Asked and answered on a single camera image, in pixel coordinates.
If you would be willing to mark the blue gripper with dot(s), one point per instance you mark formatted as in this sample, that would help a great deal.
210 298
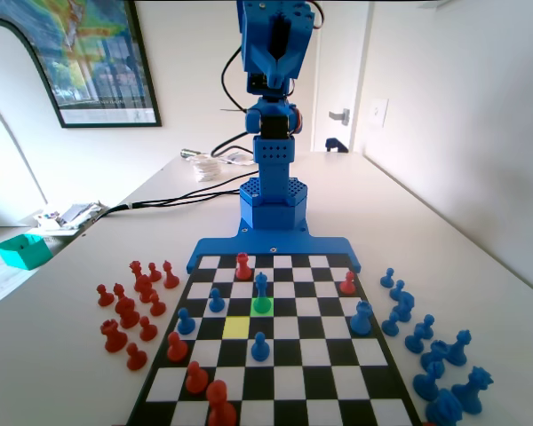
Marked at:
276 67

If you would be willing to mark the tall blue king piece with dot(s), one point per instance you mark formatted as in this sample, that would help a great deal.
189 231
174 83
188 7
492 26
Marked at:
260 290

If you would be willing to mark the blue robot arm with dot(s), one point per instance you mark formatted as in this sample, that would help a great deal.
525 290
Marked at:
273 155

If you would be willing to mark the red chess rook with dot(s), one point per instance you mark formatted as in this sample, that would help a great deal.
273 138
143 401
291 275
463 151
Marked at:
243 268
113 337

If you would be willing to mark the red chess bishop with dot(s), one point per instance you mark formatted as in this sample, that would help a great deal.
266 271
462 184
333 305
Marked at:
170 277

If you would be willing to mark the red chess queen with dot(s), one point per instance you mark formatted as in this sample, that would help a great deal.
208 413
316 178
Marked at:
136 271

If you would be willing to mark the red chess knight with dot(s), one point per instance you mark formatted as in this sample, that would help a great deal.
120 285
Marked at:
145 288
127 315

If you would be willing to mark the red piece top row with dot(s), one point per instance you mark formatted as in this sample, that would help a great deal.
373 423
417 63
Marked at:
220 406

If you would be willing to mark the white door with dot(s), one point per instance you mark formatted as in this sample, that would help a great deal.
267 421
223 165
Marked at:
337 66

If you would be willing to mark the loose printed papers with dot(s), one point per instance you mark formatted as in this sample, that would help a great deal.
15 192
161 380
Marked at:
237 158

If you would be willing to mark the small silver cylinder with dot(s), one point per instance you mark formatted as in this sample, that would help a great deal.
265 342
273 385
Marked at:
188 153

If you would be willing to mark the stack of white items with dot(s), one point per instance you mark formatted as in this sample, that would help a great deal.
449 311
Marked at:
206 168

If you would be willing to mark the black framed poster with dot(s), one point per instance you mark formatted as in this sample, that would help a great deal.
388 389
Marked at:
102 57

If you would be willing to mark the pile of paper clutter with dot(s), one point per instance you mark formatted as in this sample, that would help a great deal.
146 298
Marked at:
71 217

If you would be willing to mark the black and white chessboard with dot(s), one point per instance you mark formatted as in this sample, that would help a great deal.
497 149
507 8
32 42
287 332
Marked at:
293 355

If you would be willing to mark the teal open box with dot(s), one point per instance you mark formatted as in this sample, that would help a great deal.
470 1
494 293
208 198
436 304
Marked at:
24 253

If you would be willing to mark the blue gripper camera mount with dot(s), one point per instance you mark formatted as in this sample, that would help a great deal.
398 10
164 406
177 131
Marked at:
271 90

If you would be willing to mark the white wall switch plate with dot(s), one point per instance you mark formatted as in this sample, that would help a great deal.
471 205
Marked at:
378 113

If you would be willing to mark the blue arm base plate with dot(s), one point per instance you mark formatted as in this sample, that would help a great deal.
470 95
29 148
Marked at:
293 244

